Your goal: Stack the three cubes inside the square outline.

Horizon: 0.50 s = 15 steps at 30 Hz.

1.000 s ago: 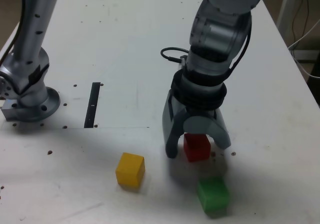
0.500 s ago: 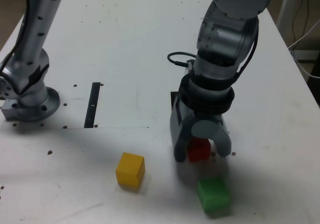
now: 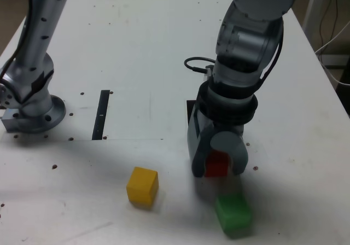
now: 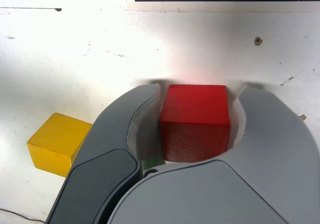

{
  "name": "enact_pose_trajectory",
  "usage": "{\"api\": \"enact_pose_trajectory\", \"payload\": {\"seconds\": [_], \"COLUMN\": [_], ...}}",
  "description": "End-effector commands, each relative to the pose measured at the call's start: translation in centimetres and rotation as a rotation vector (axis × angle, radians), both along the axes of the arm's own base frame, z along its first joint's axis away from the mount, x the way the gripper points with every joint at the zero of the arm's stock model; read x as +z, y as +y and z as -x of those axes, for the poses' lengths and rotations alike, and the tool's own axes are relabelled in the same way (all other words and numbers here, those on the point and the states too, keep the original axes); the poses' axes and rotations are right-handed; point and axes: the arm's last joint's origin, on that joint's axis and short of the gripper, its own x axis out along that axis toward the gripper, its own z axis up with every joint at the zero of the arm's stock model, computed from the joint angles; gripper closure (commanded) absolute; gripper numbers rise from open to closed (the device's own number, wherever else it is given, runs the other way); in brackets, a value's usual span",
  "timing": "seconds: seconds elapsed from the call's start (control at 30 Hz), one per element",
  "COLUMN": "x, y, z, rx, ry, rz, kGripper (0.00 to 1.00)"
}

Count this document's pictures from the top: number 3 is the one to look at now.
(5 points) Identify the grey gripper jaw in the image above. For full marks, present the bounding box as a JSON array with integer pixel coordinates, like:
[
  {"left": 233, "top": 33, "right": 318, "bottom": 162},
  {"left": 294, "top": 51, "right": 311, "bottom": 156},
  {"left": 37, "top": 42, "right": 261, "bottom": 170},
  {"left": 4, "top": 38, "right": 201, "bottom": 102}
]
[
  {"left": 186, "top": 102, "right": 217, "bottom": 178},
  {"left": 210, "top": 131, "right": 249, "bottom": 175}
]

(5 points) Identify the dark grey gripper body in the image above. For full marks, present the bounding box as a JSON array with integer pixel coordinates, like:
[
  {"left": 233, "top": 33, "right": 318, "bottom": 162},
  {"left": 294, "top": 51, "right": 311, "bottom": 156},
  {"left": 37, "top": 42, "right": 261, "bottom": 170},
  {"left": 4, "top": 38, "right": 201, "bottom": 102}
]
[{"left": 212, "top": 122, "right": 244, "bottom": 137}]

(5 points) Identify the red cube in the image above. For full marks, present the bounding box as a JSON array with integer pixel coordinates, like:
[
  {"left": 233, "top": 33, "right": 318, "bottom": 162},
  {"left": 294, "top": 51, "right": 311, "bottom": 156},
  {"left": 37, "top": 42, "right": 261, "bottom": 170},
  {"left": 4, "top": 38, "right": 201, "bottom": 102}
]
[{"left": 205, "top": 150, "right": 230, "bottom": 178}]

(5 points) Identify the yellow cube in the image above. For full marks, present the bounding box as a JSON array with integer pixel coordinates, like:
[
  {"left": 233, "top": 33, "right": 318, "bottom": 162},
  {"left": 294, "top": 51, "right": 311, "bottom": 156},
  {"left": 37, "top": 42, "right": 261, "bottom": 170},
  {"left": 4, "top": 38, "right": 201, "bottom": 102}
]
[{"left": 126, "top": 166, "right": 160, "bottom": 204}]

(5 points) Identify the green cube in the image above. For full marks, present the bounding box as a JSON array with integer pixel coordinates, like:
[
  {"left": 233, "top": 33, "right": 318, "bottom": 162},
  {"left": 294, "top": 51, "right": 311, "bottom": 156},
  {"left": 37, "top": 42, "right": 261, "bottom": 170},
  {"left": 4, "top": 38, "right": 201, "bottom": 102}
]
[{"left": 215, "top": 192, "right": 253, "bottom": 234}]

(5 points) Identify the black tape square outline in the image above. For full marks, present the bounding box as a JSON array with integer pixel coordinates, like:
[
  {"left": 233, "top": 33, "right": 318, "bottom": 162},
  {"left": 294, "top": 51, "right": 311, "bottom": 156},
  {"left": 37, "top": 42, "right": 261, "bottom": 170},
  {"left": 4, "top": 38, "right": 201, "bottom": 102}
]
[{"left": 186, "top": 100, "right": 196, "bottom": 126}]

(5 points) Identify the black tape strip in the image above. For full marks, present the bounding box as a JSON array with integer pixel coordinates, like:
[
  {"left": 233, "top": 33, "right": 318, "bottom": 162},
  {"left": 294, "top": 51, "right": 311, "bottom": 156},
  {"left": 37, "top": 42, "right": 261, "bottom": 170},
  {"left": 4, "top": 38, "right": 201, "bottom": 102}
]
[{"left": 91, "top": 90, "right": 110, "bottom": 141}]

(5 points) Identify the white background cable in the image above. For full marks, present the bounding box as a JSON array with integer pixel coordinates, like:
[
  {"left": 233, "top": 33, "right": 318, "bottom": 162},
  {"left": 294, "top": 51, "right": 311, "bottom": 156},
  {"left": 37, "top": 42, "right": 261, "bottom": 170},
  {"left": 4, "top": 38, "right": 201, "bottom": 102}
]
[{"left": 316, "top": 17, "right": 350, "bottom": 86}]

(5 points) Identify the black background cable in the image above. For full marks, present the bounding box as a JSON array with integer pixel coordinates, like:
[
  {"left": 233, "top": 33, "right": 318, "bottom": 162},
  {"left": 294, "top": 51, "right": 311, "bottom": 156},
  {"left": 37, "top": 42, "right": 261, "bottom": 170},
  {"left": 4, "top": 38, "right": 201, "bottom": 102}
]
[{"left": 319, "top": 0, "right": 341, "bottom": 48}]

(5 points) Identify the white frame post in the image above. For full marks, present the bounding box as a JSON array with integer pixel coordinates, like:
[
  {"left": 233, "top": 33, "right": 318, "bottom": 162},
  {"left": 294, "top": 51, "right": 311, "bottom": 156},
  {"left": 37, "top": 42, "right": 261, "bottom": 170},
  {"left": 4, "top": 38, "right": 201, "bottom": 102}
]
[{"left": 302, "top": 0, "right": 329, "bottom": 35}]

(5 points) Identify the dark cable along arm link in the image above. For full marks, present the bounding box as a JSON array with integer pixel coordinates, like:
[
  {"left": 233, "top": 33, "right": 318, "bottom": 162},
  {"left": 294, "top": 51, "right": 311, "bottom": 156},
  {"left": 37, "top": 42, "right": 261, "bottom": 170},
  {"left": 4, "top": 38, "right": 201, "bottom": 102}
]
[{"left": 0, "top": 0, "right": 34, "bottom": 78}]

